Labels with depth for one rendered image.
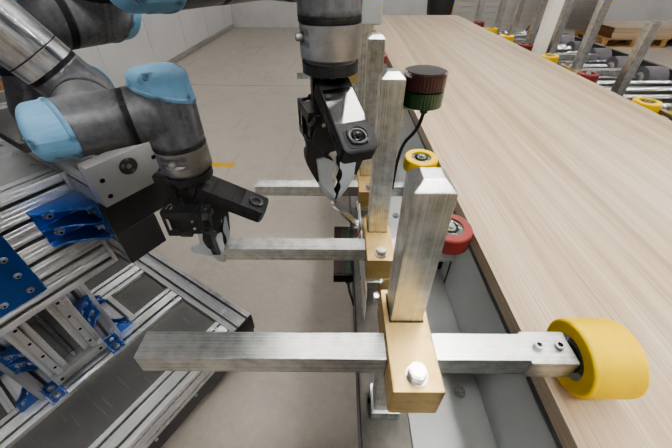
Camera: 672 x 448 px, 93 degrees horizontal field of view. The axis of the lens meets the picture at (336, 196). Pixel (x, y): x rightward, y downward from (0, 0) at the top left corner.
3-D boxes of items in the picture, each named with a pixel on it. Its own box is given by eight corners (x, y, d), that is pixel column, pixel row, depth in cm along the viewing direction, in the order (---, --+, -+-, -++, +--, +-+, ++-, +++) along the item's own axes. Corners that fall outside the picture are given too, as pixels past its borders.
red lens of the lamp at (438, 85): (406, 93, 44) (408, 77, 43) (400, 80, 49) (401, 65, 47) (450, 93, 44) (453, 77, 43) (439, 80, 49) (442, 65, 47)
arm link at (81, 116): (52, 140, 46) (137, 124, 50) (43, 177, 38) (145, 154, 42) (19, 85, 41) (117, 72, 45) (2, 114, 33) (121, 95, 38)
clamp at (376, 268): (365, 279, 59) (367, 260, 56) (361, 228, 69) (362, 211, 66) (396, 279, 59) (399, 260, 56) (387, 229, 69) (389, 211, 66)
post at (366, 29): (353, 168, 112) (359, 24, 85) (353, 160, 116) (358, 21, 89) (366, 168, 112) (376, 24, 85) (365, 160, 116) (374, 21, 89)
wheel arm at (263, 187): (256, 198, 83) (254, 185, 81) (259, 191, 86) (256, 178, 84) (423, 199, 83) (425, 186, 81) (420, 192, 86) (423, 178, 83)
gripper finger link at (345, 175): (342, 180, 56) (343, 132, 51) (355, 200, 52) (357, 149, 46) (325, 184, 55) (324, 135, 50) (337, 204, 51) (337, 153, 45)
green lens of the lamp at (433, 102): (404, 110, 46) (406, 95, 44) (398, 96, 50) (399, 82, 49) (446, 111, 45) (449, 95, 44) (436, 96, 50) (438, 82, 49)
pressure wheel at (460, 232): (422, 283, 61) (433, 239, 54) (414, 252, 67) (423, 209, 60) (464, 283, 61) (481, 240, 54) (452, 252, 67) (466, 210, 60)
